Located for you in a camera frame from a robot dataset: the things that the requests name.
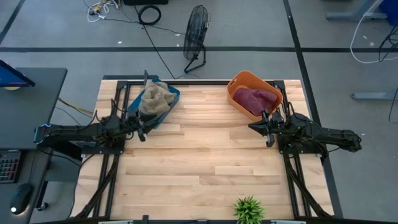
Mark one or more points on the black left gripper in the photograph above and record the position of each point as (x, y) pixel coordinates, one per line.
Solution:
(136, 126)

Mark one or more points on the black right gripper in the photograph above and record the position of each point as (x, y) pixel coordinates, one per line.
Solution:
(273, 127)

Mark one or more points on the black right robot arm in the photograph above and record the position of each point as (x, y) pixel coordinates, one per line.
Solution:
(335, 135)

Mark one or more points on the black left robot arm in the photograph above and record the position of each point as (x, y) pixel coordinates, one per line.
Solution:
(77, 132)

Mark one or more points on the blue plastic bin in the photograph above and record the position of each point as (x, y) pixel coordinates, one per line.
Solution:
(133, 106)

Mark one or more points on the orange plastic bin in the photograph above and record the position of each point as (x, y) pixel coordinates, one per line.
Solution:
(245, 77)

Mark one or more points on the small green plant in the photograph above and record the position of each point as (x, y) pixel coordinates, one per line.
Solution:
(249, 211)

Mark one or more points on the black floor fan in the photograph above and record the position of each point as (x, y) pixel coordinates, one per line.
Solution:
(195, 31)

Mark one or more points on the grey desk foot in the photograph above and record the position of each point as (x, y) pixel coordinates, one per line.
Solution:
(351, 16)
(373, 96)

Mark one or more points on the black desk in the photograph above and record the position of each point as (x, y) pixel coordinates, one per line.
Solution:
(28, 109)

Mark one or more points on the black box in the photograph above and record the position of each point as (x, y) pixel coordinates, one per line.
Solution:
(146, 2)

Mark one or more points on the dark keyboard table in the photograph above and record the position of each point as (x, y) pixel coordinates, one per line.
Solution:
(29, 168)

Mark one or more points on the yellow round disc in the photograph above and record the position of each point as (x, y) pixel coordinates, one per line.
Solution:
(12, 88)

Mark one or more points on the computer monitor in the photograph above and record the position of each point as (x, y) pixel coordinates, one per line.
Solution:
(12, 77)

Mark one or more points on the black computer mouse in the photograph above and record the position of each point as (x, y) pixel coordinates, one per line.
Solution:
(21, 197)

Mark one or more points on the backlit black keyboard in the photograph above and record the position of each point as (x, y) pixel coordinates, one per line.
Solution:
(8, 168)

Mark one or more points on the blue container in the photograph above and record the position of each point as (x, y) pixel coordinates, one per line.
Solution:
(390, 9)

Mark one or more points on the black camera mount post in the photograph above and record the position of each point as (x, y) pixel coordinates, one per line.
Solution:
(145, 76)

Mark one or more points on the black aluminium table frame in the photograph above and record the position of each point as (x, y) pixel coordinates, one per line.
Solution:
(202, 82)

